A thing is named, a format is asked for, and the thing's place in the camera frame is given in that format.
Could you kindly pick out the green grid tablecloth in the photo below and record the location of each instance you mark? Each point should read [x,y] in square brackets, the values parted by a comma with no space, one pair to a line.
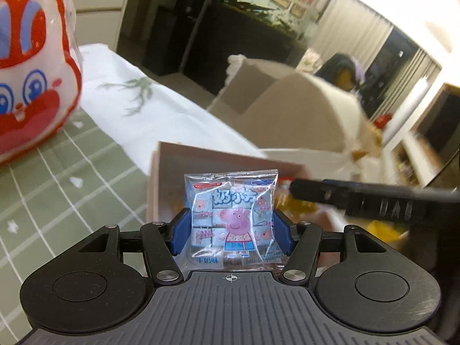
[72,205]

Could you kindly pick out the yellow chair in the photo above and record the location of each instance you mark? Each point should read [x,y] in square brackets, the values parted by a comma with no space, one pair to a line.
[345,78]

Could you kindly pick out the pink cardboard box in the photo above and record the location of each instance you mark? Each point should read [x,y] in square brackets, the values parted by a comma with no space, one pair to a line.
[169,172]

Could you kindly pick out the rabbit-shaped snack bag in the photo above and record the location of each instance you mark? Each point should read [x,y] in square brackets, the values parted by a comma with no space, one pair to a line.
[36,79]

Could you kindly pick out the blue pig-print snack packet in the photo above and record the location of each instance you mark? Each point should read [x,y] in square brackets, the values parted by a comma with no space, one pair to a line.
[233,215]

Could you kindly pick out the white leaf print cloth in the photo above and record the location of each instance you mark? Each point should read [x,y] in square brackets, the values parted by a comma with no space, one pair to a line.
[172,115]

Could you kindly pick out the small orange brown snack packet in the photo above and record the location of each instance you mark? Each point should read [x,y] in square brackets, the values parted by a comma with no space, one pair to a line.
[300,205]

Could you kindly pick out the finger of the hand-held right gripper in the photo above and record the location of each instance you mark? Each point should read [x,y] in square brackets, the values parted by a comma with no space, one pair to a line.
[316,191]

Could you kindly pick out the yellow snack packet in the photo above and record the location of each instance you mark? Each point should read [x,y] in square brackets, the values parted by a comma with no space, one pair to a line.
[386,230]

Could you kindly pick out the white curtain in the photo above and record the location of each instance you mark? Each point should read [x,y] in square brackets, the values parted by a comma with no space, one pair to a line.
[345,25]

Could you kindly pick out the beige covered chair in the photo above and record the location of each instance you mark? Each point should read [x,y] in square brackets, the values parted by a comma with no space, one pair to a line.
[298,115]

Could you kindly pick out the dark cloth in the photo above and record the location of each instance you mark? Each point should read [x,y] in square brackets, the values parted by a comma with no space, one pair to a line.
[337,65]

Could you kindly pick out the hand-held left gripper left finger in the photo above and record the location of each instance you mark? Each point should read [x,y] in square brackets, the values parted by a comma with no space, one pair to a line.
[179,233]

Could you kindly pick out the glass fish tank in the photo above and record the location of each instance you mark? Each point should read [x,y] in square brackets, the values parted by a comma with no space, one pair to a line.
[258,10]

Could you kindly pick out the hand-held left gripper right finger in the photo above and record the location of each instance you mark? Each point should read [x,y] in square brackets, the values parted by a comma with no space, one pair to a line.
[282,235]

